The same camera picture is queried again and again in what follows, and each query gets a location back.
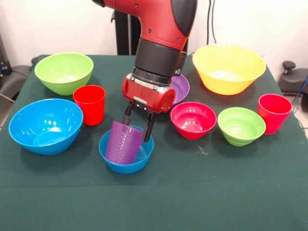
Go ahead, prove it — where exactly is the blue cable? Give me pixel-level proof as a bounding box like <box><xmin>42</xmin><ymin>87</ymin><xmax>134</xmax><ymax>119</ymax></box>
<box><xmin>295</xmin><ymin>76</ymin><xmax>308</xmax><ymax>111</ymax></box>

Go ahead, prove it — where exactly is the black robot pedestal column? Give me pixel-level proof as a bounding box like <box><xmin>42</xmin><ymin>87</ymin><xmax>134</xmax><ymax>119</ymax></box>
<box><xmin>111</xmin><ymin>12</ymin><xmax>142</xmax><ymax>56</ymax></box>

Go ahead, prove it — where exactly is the purple cup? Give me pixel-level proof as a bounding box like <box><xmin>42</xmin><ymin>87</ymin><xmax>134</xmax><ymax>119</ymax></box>
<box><xmin>105</xmin><ymin>121</ymin><xmax>144</xmax><ymax>165</ymax></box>

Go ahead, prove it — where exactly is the dark green tablecloth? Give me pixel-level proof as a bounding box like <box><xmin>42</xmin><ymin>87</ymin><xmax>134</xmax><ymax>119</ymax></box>
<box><xmin>0</xmin><ymin>54</ymin><xmax>308</xmax><ymax>231</ymax></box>

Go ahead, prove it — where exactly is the black equipment box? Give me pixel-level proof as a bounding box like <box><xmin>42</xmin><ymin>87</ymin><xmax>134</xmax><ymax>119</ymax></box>
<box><xmin>0</xmin><ymin>33</ymin><xmax>12</xmax><ymax>78</ymax></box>

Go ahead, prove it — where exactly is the small blue bowl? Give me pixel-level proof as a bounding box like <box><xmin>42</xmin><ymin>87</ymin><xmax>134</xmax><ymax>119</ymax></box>
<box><xmin>98</xmin><ymin>125</ymin><xmax>154</xmax><ymax>175</ymax></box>

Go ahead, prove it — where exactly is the large yellow bowl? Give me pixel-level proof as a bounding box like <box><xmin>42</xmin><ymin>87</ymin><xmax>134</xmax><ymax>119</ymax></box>
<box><xmin>192</xmin><ymin>44</ymin><xmax>267</xmax><ymax>96</ymax></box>

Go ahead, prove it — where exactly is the black wall cable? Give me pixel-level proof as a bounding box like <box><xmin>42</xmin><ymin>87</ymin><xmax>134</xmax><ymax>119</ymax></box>
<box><xmin>206</xmin><ymin>0</ymin><xmax>217</xmax><ymax>45</ymax></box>

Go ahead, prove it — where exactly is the small green bowl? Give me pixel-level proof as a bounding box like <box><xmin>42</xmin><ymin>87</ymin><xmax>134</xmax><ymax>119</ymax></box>
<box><xmin>217</xmin><ymin>107</ymin><xmax>267</xmax><ymax>147</ymax></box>

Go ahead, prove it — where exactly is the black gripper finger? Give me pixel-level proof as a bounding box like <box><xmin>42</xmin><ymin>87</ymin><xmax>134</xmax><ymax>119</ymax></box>
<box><xmin>141</xmin><ymin>112</ymin><xmax>156</xmax><ymax>143</ymax></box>
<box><xmin>122</xmin><ymin>103</ymin><xmax>136</xmax><ymax>126</ymax></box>

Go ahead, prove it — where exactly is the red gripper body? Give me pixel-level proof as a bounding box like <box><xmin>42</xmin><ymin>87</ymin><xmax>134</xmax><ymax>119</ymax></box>
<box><xmin>121</xmin><ymin>74</ymin><xmax>177</xmax><ymax>114</ymax></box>

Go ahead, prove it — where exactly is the large green bowl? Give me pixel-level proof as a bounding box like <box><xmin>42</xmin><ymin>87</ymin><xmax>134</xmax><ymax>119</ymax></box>
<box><xmin>34</xmin><ymin>52</ymin><xmax>94</xmax><ymax>96</ymax></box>

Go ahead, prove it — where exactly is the red cup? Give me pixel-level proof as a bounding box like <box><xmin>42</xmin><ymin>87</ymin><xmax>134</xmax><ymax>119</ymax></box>
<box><xmin>257</xmin><ymin>93</ymin><xmax>293</xmax><ymax>135</ymax></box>
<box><xmin>73</xmin><ymin>85</ymin><xmax>106</xmax><ymax>126</ymax></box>

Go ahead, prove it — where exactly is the large blue bowl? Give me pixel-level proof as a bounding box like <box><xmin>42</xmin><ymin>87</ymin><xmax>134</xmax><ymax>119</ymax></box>
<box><xmin>8</xmin><ymin>98</ymin><xmax>84</xmax><ymax>156</ymax></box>

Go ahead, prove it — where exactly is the small pink bowl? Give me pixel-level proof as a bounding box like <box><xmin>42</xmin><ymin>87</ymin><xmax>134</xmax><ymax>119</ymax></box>
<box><xmin>170</xmin><ymin>102</ymin><xmax>218</xmax><ymax>140</ymax></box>

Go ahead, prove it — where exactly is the grey stand base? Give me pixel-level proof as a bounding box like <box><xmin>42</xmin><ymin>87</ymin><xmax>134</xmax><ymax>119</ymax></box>
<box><xmin>279</xmin><ymin>68</ymin><xmax>308</xmax><ymax>97</ymax></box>
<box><xmin>0</xmin><ymin>64</ymin><xmax>32</xmax><ymax>102</ymax></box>

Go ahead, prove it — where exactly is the black knob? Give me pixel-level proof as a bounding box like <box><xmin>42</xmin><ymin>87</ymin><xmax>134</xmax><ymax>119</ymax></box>
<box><xmin>282</xmin><ymin>61</ymin><xmax>296</xmax><ymax>76</ymax></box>

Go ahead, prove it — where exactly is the purple bowl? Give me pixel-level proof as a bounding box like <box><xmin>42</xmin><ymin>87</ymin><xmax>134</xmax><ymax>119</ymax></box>
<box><xmin>169</xmin><ymin>74</ymin><xmax>191</xmax><ymax>106</ymax></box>

